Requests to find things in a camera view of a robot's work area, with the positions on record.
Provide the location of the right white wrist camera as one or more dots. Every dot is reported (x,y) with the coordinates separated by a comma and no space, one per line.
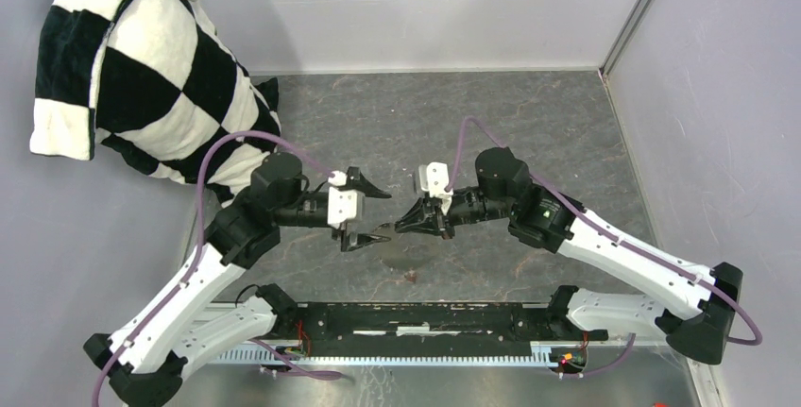
(434,181)

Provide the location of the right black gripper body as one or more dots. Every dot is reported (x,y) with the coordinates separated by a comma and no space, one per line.
(471,206)

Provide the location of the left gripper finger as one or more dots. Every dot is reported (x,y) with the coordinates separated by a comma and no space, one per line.
(353,241)
(356,181)

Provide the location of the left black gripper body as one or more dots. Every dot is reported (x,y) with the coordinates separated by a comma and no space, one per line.
(308,214)

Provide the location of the key with red tag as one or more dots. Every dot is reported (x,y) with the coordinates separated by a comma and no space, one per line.
(411,276)

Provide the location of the black and white checkered cloth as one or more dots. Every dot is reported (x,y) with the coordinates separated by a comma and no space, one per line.
(152,81)

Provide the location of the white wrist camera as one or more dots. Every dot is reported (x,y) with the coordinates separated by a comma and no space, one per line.
(434,181)
(345,201)

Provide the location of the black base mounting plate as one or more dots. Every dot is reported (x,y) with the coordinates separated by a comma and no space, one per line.
(439,329)

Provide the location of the white slotted cable duct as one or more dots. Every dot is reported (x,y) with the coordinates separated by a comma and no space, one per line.
(252,354)

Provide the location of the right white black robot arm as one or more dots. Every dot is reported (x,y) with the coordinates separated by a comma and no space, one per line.
(689,305)

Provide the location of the aluminium frame rail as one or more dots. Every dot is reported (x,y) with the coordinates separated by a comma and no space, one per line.
(149,362)

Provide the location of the corner aluminium profile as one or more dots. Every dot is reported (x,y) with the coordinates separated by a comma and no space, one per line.
(624,37)

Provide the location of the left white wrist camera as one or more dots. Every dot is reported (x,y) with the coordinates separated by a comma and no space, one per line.
(345,201)

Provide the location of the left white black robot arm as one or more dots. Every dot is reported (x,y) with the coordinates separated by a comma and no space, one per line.
(200,266)

